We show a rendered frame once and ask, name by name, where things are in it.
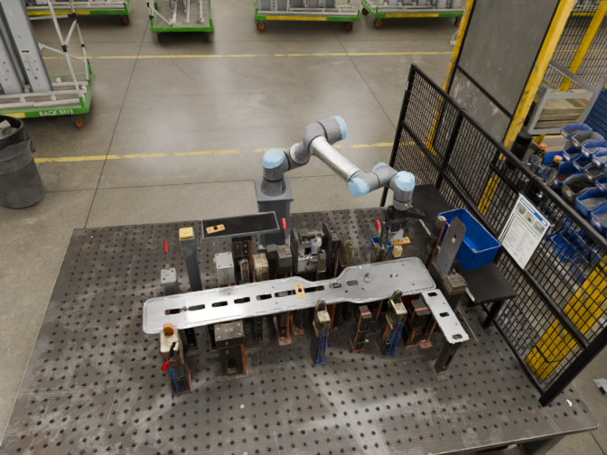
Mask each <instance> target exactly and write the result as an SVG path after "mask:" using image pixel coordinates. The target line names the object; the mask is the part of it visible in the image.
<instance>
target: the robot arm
mask: <svg viewBox="0 0 607 455"><path fill-rule="evenodd" d="M346 136H347V126H346V124H345V122H344V120H343V119H342V118H341V117H340V116H332V117H330V118H327V119H323V120H321V121H318V122H314V123H311V124H309V125H308V126H307V127H306V128H305V129H304V131H303V141H302V142H301V143H300V144H294V145H293V146H291V147H290V148H288V149H285V150H283V151H282V150H280V149H271V150H269V151H267V152H265V154H264V156H263V162H262V163H263V179H262V181H261V183H260V190H261V192H262V193H263V194H265V195H267V196H269V197H278V196H281V195H283V194H284V193H285V192H286V183H285V178H284V172H288V171H291V170H292V169H295V168H298V167H302V166H305V165H306V164H307V163H308V162H309V161H310V159H309V158H310V156H311V155H313V156H317V157H318V158H319V159H321V160H322V161H323V162H324V163H325V164H327V165H328V166H329V167H330V168H331V169H332V170H334V171H335V172H336V173H337V174H338V175H339V176H341V177H342V178H343V179H344V180H345V181H346V182H347V183H348V184H349V191H350V193H351V194H352V195H353V196H354V197H360V196H363V195H366V194H368V193H370V192H372V191H374V190H377V189H380V188H382V187H384V186H387V187H388V188H390V189H391V190H392V191H394V196H393V203H392V204H393V205H388V213H386V216H385V222H387V223H388V225H389V230H388V232H389V233H397V234H396V235H394V236H393V237H392V239H399V242H401V241H403V240H404V239H405V237H406V236H407V234H408V228H409V220H408V217H410V218H417V219H421V220H423V218H424V217H425V214H424V212H423V211H422V210H421V209H414V208H410V206H411V200H412V196H413V190H414V187H415V176H414V175H413V174H412V173H411V172H397V171H396V170H394V169H393V168H391V166H389V165H387V164H385V163H383V162H380V163H378V164H377V165H376V166H375V167H374V168H373V170H372V172H370V173H367V174H366V173H364V172H363V171H362V170H360V169H359V168H358V167H357V166H355V165H354V164H353V163H352V162H350V161H349V160H348V159H347V158H346V157H344V156H343V155H342V154H341V153H339V152H338V151H337V150H336V149H334V148H333V147H332V145H333V144H334V143H336V142H339V141H342V140H343V139H345V138H346ZM387 217H388V219H386V218H387Z"/></svg>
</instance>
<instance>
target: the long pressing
mask: <svg viewBox="0 0 607 455"><path fill-rule="evenodd" d="M366 273H370V274H371V280H370V283H365V282H364V278H365V274H366ZM391 274H392V277H390V275H391ZM396 274H397V276H396ZM349 281H357V283H358V284H356V285H351V286H349V285H348V284H347V282H349ZM299 283H301V284H302V285H303V288H310V287H315V286H321V285H322V286H323V288H324V290H322V291H317V292H307V293H306V294H305V298H300V299H298V298H297V294H295V295H289V296H284V297H278V298H276V297H275V293H280V292H286V291H292V290H295V288H294V285H295V284H299ZM333 283H340V284H341V287H340V288H334V289H332V288H330V284H333ZM413 284H414V285H413ZM272 287H274V288H272ZM362 288H364V290H362ZM399 288H401V289H402V292H403V294H402V296H408V295H413V294H419V293H422V292H425V291H431V290H435V288H436V284H435V282H434V280H433V278H432V277H431V275H430V274H429V273H428V271H427V269H426V268H425V265H424V264H423V262H422V261H421V260H420V258H418V257H415V256H413V257H407V258H401V259H395V260H388V261H383V262H376V263H371V264H364V265H354V266H348V267H345V268H344V269H343V271H342V272H341V274H340V275H339V276H338V277H337V278H333V279H328V280H321V281H316V282H310V281H307V280H305V279H303V278H302V277H300V276H293V277H287V278H281V279H275V280H269V281H263V282H257V283H246V284H240V285H234V286H228V287H221V288H216V289H209V290H204V291H197V292H187V293H180V294H175V295H168V296H163V297H156V298H151V299H149V300H147V301H146V302H145V304H144V309H143V331H144V333H146V334H156V333H160V332H161V331H162V330H163V325H164V324H165V323H172V325H173V328H174V329H178V330H182V329H188V328H193V327H199V326H204V325H210V324H215V323H221V322H226V321H232V320H241V319H246V318H252V317H257V316H263V315H268V314H274V313H279V312H285V311H295V310H300V309H305V308H311V307H315V305H316V303H317V300H318V299H320V298H324V299H325V301H326V304H325V305H327V304H333V303H338V302H354V303H365V302H375V301H381V300H386V299H389V298H390V297H391V295H392V293H393V291H395V290H396V289H399ZM346 291H347V292H346ZM229 293H230V295H229ZM264 294H271V295H272V298H271V299H266V300H261V301H258V300H257V296H258V295H264ZM402 296H401V297H402ZM247 297H248V298H249V299H250V302H244V303H239V304H235V303H234V300H236V299H241V298H247ZM224 301H227V302H228V305H227V306H222V307H216V308H212V306H211V305H212V304H213V303H214V302H224ZM276 302H277V303H276ZM202 304H204V305H205V309H204V310H199V311H189V307H191V306H196V305H202ZM183 305H185V306H186V307H187V308H188V310H187V311H182V306H183ZM179 308H181V311H182V312H181V313H177V314H172V315H165V311H167V310H173V309H179ZM185 318H186V319H185Z"/></svg>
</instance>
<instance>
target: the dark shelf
mask: <svg viewBox="0 0 607 455"><path fill-rule="evenodd" d="M410 207H411V208H414V209H421V210H422V211H423V212H424V214H425V217H424V218H423V220H421V219H419V220H420V222H421V223H422V225H423V226H424V228H425V230H426V232H427V233H428V235H429V236H430V234H431V233H433V229H434V223H435V221H436V219H437V217H439V213H443V212H446V211H450V210H452V208H451V207H450V206H449V204H448V203H447V202H446V200H445V199H444V198H443V196H442V195H441V194H440V192H439V191H438V190H437V188H436V187H435V186H434V185H433V184H424V185H416V186H415V187H414V190H413V196H412V200H411V206H410ZM454 260H455V261H456V264H455V266H454V269H453V272H454V273H455V274H461V276H462V278H463V279H464V281H465V282H466V283H467V287H466V290H465V291H466V292H467V293H468V294H469V296H470V297H471V299H472V301H473V302H474V304H475V305H480V304H485V303H490V302H499V301H505V300H509V299H515V298H516V297H517V293H516V292H515V291H514V289H513V288H512V287H511V285H510V284H509V282H508V281H507V280H506V279H505V277H504V276H503V275H502V273H501V272H500V270H499V269H498V268H497V267H496V265H495V264H494V263H493V262H491V264H489V265H484V266H481V267H477V268H474V269H471V270H465V269H464V267H463V266H462V265H461V264H460V263H459V262H458V260H457V259H456V258H454Z"/></svg>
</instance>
